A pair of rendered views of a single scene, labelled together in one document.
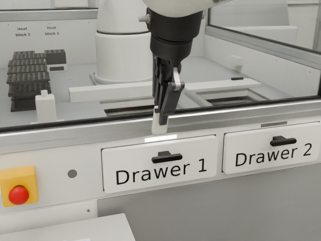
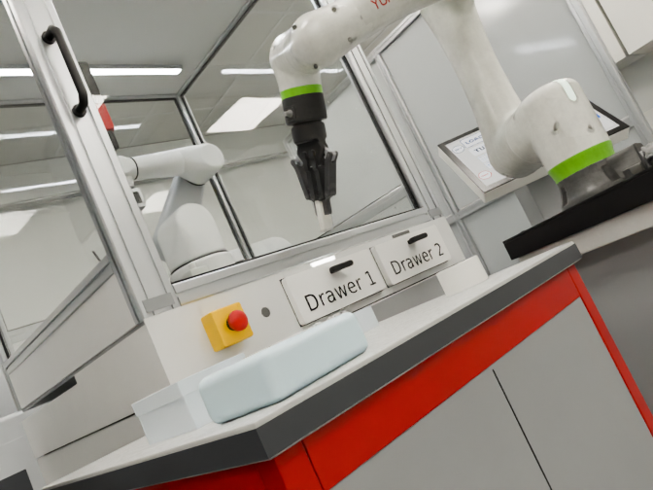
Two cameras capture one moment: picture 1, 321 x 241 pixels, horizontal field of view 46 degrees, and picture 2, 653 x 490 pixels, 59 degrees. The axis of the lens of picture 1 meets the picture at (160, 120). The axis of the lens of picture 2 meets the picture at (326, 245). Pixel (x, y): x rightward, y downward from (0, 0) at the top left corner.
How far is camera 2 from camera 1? 87 cm
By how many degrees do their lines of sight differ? 39
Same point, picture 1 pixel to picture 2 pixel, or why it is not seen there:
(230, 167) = (392, 276)
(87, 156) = (270, 290)
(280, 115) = (400, 225)
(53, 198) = (259, 345)
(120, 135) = (290, 262)
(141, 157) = (318, 278)
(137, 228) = not seen: hidden behind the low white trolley
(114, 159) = (297, 284)
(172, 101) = (332, 175)
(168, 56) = (316, 134)
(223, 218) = not seen: hidden behind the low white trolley
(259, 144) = (401, 250)
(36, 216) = not seen: hidden behind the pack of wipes
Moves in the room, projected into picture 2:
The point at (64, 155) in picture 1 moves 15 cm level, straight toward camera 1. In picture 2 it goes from (251, 293) to (290, 268)
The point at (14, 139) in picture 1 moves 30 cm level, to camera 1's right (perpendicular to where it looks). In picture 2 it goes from (202, 281) to (327, 233)
